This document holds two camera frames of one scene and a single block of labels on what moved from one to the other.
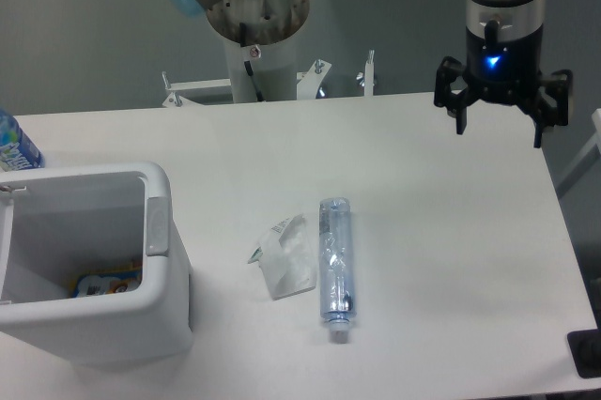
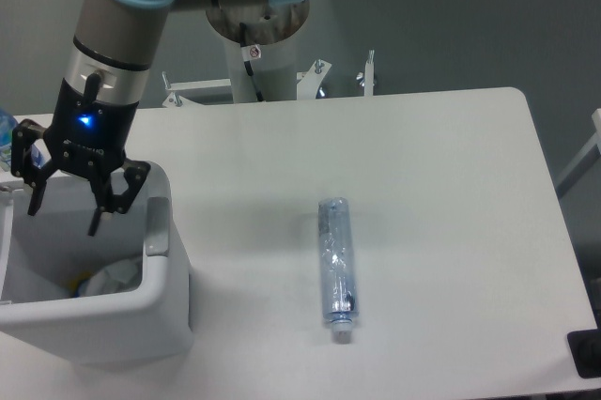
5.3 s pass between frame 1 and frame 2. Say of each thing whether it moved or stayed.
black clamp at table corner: stayed
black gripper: moved
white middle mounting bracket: stayed
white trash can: stayed
